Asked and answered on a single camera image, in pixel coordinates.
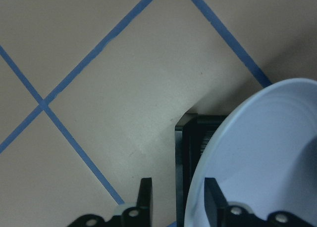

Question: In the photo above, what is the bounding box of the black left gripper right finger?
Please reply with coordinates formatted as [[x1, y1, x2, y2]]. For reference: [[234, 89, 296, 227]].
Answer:
[[204, 178, 228, 227]]

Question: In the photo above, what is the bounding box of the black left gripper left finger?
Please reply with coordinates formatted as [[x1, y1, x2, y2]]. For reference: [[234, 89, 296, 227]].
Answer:
[[136, 178, 153, 227]]

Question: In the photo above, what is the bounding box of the black dish rack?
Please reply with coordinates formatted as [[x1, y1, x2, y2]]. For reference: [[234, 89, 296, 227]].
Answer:
[[174, 113, 226, 227]]

